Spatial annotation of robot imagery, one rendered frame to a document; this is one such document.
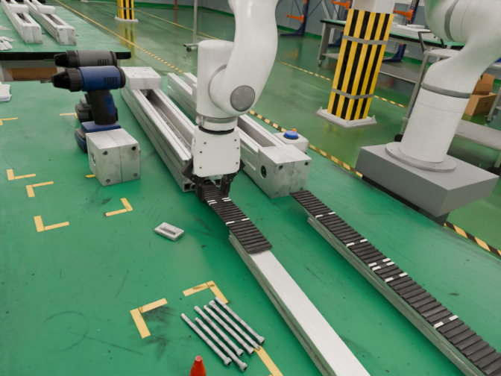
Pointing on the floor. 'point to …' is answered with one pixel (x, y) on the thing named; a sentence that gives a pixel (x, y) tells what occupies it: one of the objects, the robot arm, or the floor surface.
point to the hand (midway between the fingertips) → (212, 190)
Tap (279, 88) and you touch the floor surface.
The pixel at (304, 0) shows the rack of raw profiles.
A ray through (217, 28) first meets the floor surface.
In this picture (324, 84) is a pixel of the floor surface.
